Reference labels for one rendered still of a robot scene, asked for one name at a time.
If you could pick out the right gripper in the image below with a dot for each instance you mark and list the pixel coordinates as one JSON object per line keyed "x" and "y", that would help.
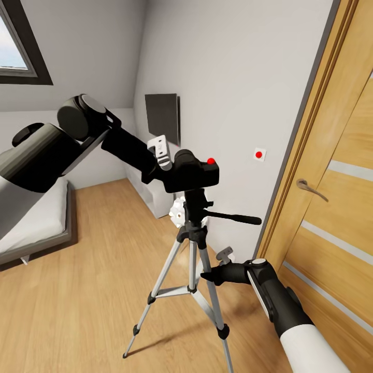
{"x": 220, "y": 274}

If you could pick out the door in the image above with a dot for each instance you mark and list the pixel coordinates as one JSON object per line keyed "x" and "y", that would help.
{"x": 319, "y": 234}

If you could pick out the camera tripod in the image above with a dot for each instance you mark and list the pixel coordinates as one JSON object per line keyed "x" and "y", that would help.
{"x": 194, "y": 204}

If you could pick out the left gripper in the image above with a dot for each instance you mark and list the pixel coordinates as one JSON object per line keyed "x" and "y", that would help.
{"x": 141, "y": 158}

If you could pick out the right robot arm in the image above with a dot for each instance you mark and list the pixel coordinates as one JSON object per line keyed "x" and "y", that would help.
{"x": 306, "y": 348}

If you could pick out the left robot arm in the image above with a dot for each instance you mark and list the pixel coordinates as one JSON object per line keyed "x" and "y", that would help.
{"x": 44, "y": 152}

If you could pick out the wall mounted tv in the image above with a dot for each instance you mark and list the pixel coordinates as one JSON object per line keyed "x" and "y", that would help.
{"x": 162, "y": 115}

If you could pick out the digital camera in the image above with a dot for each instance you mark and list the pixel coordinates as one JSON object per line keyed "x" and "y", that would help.
{"x": 191, "y": 173}

